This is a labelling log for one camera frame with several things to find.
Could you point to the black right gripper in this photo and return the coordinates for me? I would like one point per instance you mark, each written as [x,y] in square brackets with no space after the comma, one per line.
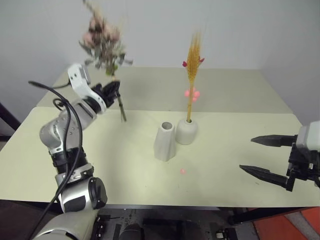
[303,162]

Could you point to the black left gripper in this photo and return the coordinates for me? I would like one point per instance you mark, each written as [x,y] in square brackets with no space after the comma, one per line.
[103,94]

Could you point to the pink dried flower bouquet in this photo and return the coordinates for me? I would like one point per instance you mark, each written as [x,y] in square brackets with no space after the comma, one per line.
[105,42]

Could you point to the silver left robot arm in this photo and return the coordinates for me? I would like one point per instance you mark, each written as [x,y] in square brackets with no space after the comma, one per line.
[60,130]

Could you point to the orange red floor mat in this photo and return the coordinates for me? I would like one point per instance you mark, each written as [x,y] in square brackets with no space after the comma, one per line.
[290,226]

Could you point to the tall white ceramic vase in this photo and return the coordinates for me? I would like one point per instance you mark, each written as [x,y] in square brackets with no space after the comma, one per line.
[165,142]

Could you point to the yellow wheat bouquet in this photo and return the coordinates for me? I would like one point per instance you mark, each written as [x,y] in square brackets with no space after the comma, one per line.
[193,65]

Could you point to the round white ceramic vase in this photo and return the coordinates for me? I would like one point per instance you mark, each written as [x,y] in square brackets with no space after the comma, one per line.
[187,132]

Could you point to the loose pink berry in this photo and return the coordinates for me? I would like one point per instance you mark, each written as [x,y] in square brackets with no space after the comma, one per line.
[182,171]

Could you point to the dark furniture piece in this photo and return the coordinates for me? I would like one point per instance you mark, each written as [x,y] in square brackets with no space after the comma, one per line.
[7,120]

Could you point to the dark rounded shape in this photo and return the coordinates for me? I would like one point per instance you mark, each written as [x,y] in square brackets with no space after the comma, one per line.
[131,232]

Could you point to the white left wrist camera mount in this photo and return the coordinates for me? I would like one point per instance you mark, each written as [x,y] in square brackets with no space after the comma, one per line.
[82,87]

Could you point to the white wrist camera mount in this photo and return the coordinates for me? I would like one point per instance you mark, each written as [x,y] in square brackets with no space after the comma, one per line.
[82,87]
[311,136]

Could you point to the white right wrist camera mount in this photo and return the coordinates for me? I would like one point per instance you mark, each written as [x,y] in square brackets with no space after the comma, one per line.
[311,136]

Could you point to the black table frame bar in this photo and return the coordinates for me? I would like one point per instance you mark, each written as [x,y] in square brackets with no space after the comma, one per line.
[260,215]

